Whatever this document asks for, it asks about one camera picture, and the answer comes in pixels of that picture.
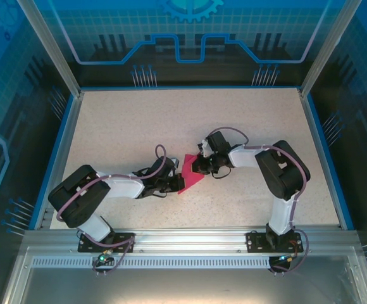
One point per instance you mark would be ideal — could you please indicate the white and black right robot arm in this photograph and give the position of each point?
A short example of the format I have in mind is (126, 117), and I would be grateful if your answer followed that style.
(281, 177)

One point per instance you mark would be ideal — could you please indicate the aluminium and blue side rail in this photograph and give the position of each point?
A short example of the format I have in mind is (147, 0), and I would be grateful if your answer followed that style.
(60, 158)
(326, 158)

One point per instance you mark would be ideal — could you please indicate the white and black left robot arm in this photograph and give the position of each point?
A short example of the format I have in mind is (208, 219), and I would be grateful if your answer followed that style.
(76, 196)

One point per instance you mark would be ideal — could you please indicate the small green-lit connector board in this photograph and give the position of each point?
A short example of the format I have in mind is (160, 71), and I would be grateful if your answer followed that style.
(285, 258)
(102, 258)

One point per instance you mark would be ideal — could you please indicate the pink cloth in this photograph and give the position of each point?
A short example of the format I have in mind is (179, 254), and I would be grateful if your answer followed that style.
(193, 183)

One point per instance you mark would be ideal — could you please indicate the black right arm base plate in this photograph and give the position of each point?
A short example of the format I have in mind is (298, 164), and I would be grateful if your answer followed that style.
(253, 244)

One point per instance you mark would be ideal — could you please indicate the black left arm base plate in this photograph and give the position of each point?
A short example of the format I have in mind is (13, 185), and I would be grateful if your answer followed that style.
(87, 246)

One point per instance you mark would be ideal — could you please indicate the aluminium upright post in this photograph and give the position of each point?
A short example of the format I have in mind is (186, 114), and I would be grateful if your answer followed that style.
(326, 47)
(53, 50)

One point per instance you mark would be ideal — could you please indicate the grey metal tray panel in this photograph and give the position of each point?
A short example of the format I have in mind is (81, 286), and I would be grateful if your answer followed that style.
(183, 288)

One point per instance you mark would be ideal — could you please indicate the aluminium crossbeam rail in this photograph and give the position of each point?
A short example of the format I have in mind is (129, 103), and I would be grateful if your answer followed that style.
(190, 239)

